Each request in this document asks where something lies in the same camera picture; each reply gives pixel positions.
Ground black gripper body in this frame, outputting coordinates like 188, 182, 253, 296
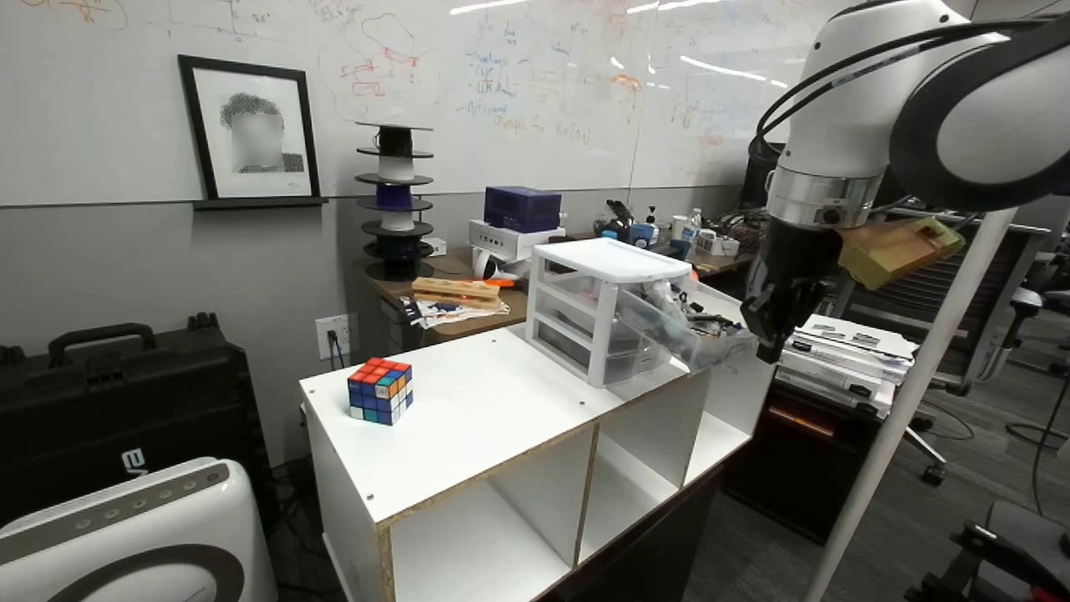
756, 218, 845, 289

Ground stack of white papers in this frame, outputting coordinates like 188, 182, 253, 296
778, 310, 922, 411

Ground black cabinet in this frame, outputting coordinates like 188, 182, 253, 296
722, 372, 897, 548

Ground purple box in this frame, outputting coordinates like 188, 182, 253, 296
483, 185, 565, 236

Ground white cardboard box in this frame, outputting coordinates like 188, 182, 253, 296
465, 215, 570, 267

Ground white shelf unit table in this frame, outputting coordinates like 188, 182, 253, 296
298, 280, 781, 602

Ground loose papers on desk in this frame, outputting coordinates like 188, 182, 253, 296
403, 296, 515, 336

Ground light wooden block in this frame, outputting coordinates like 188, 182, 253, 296
407, 273, 504, 306

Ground black stand base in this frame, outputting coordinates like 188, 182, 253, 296
905, 514, 1070, 602

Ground black and white spool tower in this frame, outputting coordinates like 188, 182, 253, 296
352, 107, 437, 280

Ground Rubik's cube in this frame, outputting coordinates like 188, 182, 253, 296
343, 356, 419, 427

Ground black framed picture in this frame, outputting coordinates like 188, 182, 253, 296
178, 49, 327, 210

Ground black hard carrying case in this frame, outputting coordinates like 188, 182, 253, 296
0, 310, 272, 530

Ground white rounded appliance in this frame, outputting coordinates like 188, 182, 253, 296
0, 452, 282, 602

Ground yellow wrist camera mount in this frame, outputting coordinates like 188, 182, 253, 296
837, 215, 966, 296

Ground white table frame bar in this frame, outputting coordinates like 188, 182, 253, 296
799, 205, 1022, 602

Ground white plastic drawer unit frame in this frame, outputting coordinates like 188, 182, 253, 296
525, 236, 698, 390

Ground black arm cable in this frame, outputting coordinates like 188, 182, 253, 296
756, 18, 1013, 144

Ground white wall outlet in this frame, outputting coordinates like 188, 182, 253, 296
313, 310, 353, 364

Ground black wall ledge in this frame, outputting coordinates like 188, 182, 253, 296
191, 195, 333, 215

